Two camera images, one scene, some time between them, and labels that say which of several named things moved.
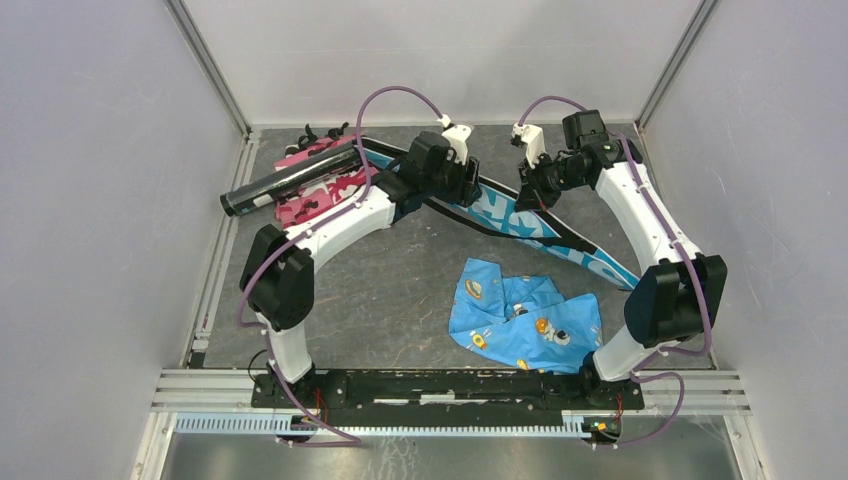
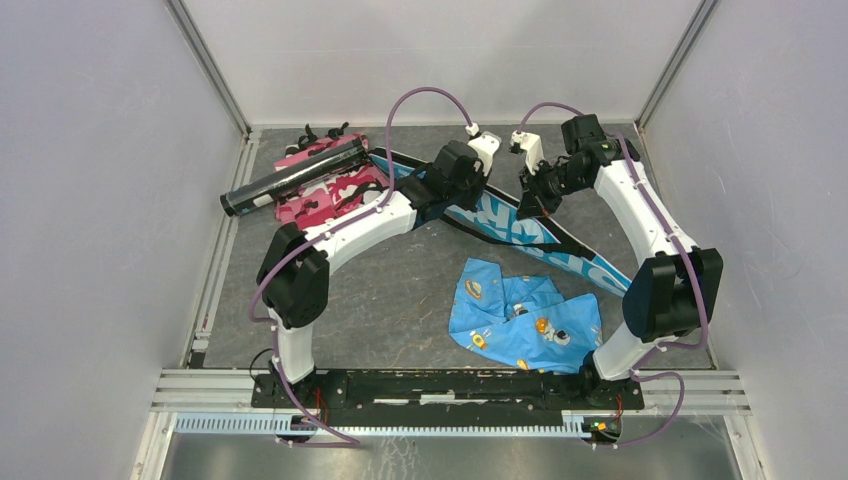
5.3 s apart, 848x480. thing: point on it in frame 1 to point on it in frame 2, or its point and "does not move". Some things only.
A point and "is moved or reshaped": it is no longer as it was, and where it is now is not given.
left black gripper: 465,193 does not move
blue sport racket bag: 408,177 is moved or reshaped
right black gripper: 529,198 does not move
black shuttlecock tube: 237,200 does not move
